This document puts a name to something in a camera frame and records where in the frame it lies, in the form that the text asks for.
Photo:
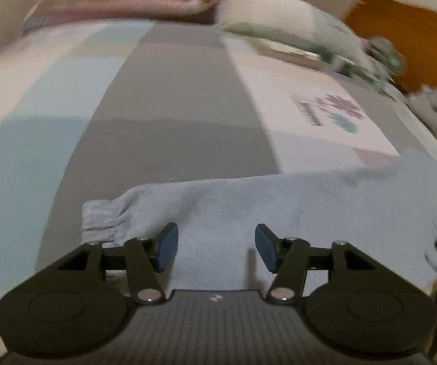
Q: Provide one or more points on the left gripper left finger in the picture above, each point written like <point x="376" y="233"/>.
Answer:
<point x="145" y="258"/>

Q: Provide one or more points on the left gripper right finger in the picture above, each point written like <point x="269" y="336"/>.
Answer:
<point x="287" y="259"/>

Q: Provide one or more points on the grey sweatpants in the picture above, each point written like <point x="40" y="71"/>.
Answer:
<point x="388" y="212"/>

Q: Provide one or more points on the green handheld fan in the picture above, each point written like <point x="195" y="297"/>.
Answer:
<point x="388" y="62"/>

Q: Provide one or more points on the patchwork bed sheet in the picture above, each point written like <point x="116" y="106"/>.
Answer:
<point x="90" y="111"/>

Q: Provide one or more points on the wooden headboard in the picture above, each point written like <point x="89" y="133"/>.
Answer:
<point x="412" y="30"/>

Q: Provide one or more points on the green paperback book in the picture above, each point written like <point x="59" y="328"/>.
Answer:
<point x="287" y="53"/>

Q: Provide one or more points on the patchwork pillow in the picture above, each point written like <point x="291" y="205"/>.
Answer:
<point x="295" y="23"/>

